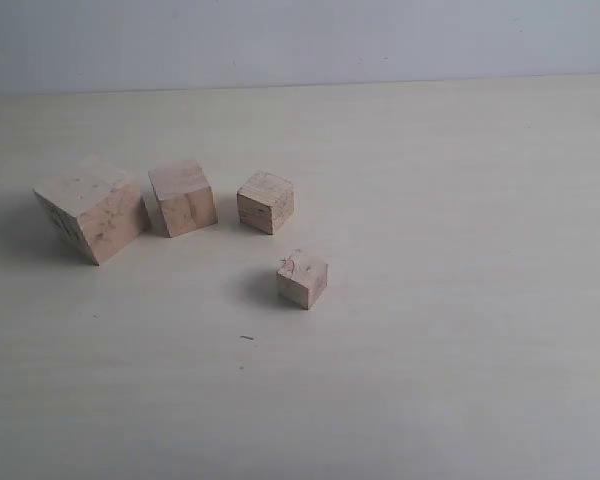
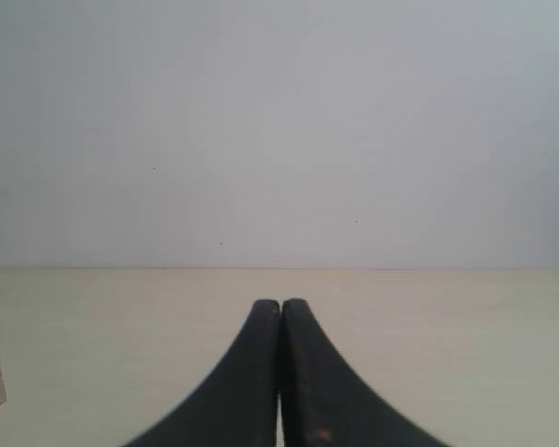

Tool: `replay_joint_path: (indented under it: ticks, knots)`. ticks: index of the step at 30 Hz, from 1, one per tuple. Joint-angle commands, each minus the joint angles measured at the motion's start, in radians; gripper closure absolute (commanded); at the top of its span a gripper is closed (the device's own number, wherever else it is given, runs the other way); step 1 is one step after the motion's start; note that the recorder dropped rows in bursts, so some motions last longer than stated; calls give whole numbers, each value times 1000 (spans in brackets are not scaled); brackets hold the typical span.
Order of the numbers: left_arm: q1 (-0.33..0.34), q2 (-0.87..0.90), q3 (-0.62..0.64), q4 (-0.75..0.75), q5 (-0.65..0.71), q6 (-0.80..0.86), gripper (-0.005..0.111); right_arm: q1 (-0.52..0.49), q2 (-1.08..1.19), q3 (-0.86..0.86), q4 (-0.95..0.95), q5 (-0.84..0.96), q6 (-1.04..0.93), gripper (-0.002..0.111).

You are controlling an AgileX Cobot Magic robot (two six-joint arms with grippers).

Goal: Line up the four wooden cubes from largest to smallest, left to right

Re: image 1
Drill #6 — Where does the smallest wooden cube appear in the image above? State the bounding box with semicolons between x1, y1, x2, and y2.
276;249;328;310

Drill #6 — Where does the second largest wooden cube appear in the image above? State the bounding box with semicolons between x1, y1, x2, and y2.
148;159;218;238

